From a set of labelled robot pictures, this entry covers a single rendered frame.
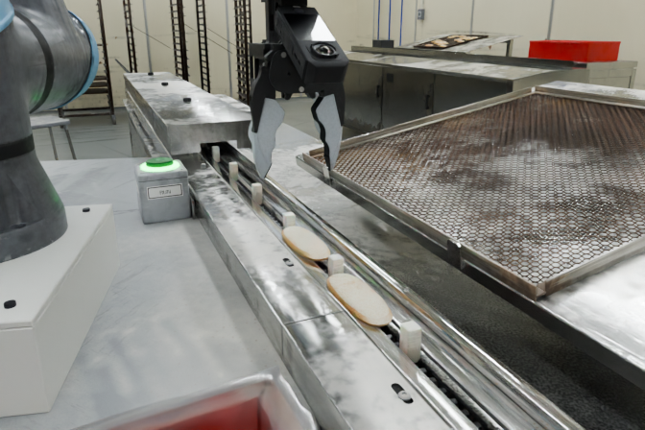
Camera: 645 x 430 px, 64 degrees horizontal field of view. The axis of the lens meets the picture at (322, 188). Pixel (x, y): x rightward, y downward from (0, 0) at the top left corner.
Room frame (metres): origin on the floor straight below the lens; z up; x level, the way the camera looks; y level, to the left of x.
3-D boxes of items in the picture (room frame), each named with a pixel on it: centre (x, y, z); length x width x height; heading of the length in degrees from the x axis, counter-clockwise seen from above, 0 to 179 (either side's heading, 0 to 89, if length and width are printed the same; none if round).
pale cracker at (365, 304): (0.43, -0.03, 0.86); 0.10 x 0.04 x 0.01; 24
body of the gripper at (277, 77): (0.61, 0.04, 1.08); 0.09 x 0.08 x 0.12; 24
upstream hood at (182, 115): (1.56, 0.46, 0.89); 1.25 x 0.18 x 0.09; 24
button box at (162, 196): (0.75, 0.24, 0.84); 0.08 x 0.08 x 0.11; 24
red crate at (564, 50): (3.92, -1.84, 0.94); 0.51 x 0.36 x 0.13; 28
